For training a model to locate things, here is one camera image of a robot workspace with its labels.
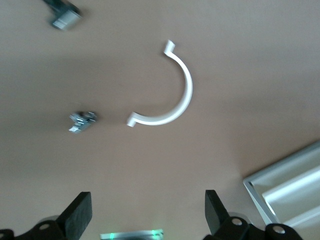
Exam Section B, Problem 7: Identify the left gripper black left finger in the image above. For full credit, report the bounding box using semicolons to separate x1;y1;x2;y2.
0;191;93;240

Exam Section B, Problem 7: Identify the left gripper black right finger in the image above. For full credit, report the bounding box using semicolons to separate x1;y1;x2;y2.
203;189;303;240

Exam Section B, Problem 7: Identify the lower small metal part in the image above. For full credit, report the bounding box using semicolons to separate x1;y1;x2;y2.
41;0;83;32

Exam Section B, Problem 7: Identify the chrome tee fitting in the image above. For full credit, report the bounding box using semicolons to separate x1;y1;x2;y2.
67;109;98;135

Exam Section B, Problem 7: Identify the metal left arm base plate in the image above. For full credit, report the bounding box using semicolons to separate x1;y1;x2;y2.
99;228;165;240

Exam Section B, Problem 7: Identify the white half ring clamp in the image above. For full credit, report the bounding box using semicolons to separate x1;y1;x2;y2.
125;39;194;128

